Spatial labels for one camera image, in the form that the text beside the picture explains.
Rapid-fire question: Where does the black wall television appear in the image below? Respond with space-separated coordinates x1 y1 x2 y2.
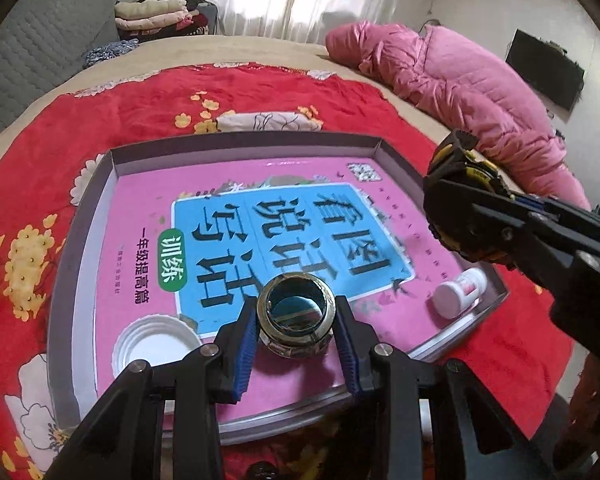
504 29 585 111

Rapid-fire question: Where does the pink quilt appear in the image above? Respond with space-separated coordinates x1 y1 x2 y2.
325 21 593 211

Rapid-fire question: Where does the stack of folded clothes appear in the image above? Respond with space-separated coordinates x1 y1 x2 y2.
114 0 218 38

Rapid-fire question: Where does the grey quilted sofa cover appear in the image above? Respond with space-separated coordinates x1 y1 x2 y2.
0 0 121 151

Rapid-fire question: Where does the beige bed sheet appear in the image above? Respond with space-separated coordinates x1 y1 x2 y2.
0 35 461 171

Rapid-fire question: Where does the yellow black wrist watch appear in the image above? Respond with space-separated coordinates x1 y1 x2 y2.
422 129 501 261

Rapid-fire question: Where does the pink blue book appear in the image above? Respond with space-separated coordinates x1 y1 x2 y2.
94 157 473 413

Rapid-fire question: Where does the red floral blanket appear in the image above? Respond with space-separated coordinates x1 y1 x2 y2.
0 62 581 480

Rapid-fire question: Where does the white pill bottle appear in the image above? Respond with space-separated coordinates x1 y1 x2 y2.
431 267 487 318

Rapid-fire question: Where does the white bottle cap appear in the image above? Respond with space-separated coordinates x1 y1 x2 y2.
112 314 203 378

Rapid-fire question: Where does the person's right forearm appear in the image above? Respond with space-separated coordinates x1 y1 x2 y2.
567 350 600 461

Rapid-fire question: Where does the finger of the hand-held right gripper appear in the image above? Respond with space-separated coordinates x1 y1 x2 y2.
462 205 581 266
430 175 600 226

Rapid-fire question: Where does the grey cardboard box tray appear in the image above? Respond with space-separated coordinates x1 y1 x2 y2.
47 132 510 443

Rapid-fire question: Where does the threaded metal ring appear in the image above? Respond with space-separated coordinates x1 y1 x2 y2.
255 272 338 359

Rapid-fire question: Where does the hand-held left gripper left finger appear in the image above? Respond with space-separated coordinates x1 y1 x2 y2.
45 300 258 480

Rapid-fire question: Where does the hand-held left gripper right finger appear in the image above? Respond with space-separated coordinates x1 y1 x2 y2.
336 297 541 480

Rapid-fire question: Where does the blue patterned cloth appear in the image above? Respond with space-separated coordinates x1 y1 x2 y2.
82 39 141 67

